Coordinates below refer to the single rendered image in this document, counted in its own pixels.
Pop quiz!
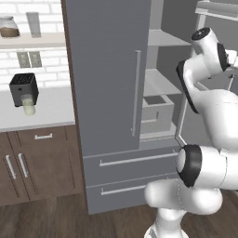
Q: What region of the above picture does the brown wooden drawer front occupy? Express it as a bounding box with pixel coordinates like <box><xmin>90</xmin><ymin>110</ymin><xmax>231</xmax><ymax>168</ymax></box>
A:
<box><xmin>15</xmin><ymin>126</ymin><xmax>68</xmax><ymax>148</ymax></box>

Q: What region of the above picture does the black box-shaped countertop appliance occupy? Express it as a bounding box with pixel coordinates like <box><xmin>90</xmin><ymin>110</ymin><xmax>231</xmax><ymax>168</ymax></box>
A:
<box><xmin>8</xmin><ymin>73</ymin><xmax>40</xmax><ymax>108</ymax></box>

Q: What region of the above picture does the brown wooden side panel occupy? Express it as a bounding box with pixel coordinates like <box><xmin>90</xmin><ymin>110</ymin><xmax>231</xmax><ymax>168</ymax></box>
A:
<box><xmin>60</xmin><ymin>0</ymin><xmax>89</xmax><ymax>215</ymax></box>

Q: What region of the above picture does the silver drawer handle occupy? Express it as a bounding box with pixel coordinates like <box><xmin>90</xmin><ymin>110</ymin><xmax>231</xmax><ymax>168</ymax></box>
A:
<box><xmin>33</xmin><ymin>132</ymin><xmax>54</xmax><ymax>140</ymax></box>

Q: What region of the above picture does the silver cupboard door handle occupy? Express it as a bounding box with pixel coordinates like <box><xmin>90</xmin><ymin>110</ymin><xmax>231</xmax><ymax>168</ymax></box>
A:
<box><xmin>17</xmin><ymin>152</ymin><xmax>30</xmax><ymax>179</ymax></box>
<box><xmin>5</xmin><ymin>154</ymin><xmax>18</xmax><ymax>180</ymax></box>

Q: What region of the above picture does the grey fridge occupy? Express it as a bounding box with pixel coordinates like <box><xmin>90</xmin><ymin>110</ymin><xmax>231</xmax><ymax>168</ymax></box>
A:
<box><xmin>63</xmin><ymin>0</ymin><xmax>238</xmax><ymax>216</ymax></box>

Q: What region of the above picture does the grey fridge crisper box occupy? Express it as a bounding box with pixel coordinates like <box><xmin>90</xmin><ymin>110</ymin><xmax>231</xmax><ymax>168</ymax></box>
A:
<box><xmin>140</xmin><ymin>94</ymin><xmax>176</xmax><ymax>135</ymax></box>

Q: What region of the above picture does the grey fridge shelf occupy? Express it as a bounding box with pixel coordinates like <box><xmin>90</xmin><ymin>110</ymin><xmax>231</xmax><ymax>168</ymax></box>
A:
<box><xmin>147</xmin><ymin>29</ymin><xmax>192</xmax><ymax>47</ymax></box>
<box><xmin>143</xmin><ymin>68</ymin><xmax>184</xmax><ymax>98</ymax></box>

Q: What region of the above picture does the tall grey cup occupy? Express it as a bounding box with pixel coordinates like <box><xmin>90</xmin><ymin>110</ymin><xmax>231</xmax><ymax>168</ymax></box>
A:
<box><xmin>25</xmin><ymin>11</ymin><xmax>43</xmax><ymax>39</ymax></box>

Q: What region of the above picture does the grey fridge drawer front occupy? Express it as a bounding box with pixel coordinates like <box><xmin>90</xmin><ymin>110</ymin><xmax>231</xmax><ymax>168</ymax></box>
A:
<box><xmin>86</xmin><ymin>172</ymin><xmax>180</xmax><ymax>216</ymax></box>
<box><xmin>82</xmin><ymin>145</ymin><xmax>184</xmax><ymax>188</ymax></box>

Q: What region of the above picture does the glass jar with brown contents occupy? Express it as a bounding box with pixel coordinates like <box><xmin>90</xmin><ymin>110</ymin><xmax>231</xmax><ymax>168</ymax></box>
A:
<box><xmin>0</xmin><ymin>15</ymin><xmax>21</xmax><ymax>39</ymax></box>

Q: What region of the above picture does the long grey fridge door handle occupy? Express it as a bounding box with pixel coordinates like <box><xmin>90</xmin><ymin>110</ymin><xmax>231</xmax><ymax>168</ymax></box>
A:
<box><xmin>131</xmin><ymin>49</ymin><xmax>142</xmax><ymax>138</ymax></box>

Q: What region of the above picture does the glass of lemonade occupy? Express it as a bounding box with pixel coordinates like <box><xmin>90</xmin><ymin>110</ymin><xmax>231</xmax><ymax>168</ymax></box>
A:
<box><xmin>20</xmin><ymin>94</ymin><xmax>37</xmax><ymax>116</ymax></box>

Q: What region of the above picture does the grey fridge drawer handle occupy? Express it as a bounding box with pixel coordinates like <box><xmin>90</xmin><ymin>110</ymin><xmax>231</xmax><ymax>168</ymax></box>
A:
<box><xmin>99</xmin><ymin>151</ymin><xmax>179</xmax><ymax>168</ymax></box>
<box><xmin>99</xmin><ymin>183</ymin><xmax>149</xmax><ymax>197</ymax></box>

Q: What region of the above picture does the brown wooden cupboard door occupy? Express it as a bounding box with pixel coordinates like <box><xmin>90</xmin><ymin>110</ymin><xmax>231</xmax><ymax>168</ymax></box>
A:
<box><xmin>0</xmin><ymin>132</ymin><xmax>21</xmax><ymax>207</ymax></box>
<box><xmin>12</xmin><ymin>141</ymin><xmax>84</xmax><ymax>202</ymax></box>

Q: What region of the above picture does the pale wall shelf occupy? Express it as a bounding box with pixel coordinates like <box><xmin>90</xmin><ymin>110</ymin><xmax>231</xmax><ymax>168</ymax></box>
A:
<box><xmin>0</xmin><ymin>32</ymin><xmax>67</xmax><ymax>50</ymax></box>

